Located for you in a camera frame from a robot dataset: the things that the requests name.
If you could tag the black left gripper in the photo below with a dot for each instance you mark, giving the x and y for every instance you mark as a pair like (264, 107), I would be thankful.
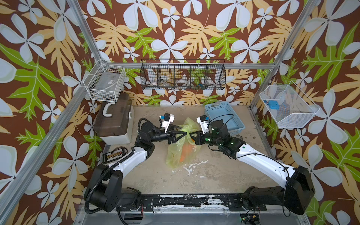
(169, 136)

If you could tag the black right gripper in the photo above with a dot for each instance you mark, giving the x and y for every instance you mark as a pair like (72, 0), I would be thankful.
(198, 139)

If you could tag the wrinkled orange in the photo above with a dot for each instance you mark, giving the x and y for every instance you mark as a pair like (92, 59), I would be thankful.
(184, 154)
(191, 149)

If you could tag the wrinkled orange back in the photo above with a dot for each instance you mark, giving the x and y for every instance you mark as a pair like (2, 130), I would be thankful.
(184, 154)

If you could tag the green avocado-print plastic bag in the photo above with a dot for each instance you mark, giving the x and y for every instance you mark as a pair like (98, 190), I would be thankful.
(174, 150)

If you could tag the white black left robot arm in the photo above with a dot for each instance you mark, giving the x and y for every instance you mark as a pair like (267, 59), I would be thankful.
(105, 192)

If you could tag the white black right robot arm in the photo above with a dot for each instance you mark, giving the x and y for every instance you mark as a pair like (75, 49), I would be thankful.
(294, 190)

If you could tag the light blue perforated plastic basket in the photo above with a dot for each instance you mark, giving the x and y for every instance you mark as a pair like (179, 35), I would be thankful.
(223, 110)

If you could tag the black tray with orange parts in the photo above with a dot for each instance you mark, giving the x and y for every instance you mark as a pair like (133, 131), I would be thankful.
(114, 155)

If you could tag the brown lidded storage box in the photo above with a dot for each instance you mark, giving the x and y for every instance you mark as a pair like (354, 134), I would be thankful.
(114, 123)

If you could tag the blue small object in basket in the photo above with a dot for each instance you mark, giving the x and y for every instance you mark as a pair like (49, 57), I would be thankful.
(272, 104)

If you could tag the small black electronics board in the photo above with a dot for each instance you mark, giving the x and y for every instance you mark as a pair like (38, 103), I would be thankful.
(250, 220)

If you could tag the white mesh basket right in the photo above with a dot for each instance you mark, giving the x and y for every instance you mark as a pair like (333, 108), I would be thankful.
(297, 109)

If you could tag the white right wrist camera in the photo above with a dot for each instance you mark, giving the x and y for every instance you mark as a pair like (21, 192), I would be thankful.
(203, 121)

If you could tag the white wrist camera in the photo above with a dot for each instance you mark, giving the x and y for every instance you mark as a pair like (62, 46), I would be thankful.
(166, 120)
(203, 121)

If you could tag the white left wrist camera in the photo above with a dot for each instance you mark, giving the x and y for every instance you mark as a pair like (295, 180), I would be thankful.
(166, 120)

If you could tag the black wire basket centre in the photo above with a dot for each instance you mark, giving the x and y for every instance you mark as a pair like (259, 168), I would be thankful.
(182, 74)

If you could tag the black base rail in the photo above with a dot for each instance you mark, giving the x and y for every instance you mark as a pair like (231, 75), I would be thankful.
(233, 202)

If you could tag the white wire basket left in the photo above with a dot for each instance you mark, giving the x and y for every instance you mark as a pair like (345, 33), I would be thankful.
(105, 82)

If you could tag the aluminium frame post left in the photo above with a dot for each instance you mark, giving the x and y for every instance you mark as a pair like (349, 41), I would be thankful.
(85, 29)

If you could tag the aluminium frame post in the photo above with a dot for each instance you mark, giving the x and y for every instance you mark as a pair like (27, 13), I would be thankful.
(302, 19)
(85, 29)

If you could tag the aluminium frame post right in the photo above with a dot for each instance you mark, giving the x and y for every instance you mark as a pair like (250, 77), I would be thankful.
(302, 19)

